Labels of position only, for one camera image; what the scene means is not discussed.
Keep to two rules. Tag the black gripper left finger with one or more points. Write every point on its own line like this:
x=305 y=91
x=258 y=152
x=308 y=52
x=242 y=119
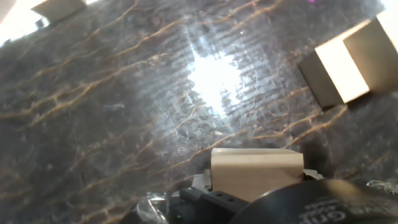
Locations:
x=211 y=203

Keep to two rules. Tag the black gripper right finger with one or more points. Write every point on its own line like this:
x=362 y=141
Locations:
x=312 y=174

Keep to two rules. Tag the dark marble pattern mat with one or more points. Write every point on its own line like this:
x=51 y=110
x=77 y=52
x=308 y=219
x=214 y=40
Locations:
x=93 y=124

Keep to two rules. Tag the small pale wooden block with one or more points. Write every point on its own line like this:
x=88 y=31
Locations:
x=59 y=7

